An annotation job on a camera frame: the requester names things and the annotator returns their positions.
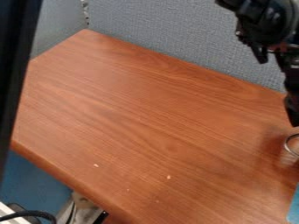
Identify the metal pot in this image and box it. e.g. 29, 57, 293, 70
284, 133, 299, 166

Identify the black cable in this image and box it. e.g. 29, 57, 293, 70
0, 210, 59, 224

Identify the metal table leg bracket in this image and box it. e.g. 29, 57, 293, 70
57, 192, 109, 224

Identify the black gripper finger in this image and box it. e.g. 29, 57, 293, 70
276, 50, 299, 127

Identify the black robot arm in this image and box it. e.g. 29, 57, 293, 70
0, 0, 299, 181

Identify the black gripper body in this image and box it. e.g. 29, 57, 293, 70
234, 0, 299, 65

